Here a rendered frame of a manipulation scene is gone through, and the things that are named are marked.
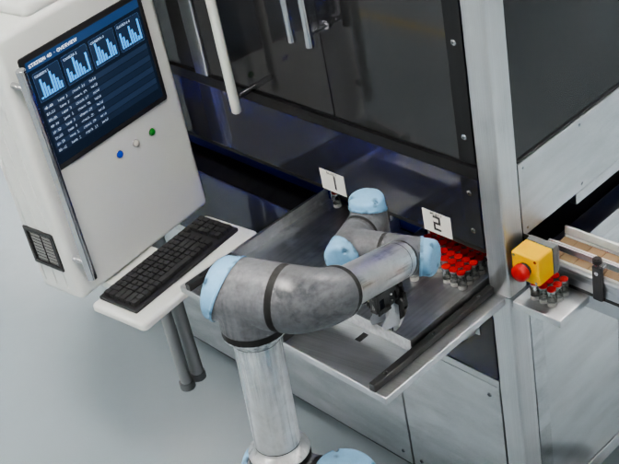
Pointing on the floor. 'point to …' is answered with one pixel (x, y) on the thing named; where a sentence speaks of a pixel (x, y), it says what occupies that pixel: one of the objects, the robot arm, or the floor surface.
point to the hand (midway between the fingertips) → (395, 324)
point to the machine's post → (501, 217)
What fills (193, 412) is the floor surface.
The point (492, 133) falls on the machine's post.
